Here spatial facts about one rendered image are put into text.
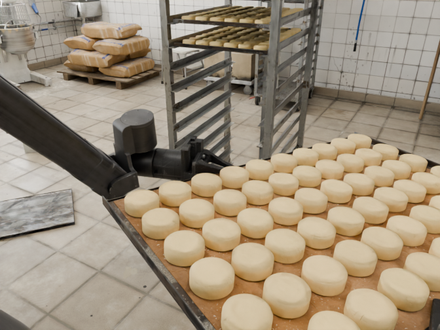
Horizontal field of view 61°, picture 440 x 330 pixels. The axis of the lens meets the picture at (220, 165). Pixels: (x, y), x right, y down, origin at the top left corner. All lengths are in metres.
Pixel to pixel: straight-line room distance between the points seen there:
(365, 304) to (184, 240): 0.21
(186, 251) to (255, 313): 0.12
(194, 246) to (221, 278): 0.06
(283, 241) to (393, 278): 0.13
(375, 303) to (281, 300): 0.10
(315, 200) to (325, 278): 0.17
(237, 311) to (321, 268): 0.12
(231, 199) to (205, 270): 0.16
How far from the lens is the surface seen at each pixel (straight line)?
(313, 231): 0.51
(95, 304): 1.86
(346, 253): 0.49
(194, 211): 0.52
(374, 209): 0.60
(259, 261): 0.45
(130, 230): 0.53
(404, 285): 0.47
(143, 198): 0.56
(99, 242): 2.18
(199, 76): 1.84
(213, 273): 0.43
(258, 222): 0.51
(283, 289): 0.42
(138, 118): 0.66
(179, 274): 0.45
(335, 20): 4.47
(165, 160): 0.68
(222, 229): 0.49
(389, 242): 0.53
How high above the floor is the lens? 1.32
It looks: 28 degrees down
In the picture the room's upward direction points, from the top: straight up
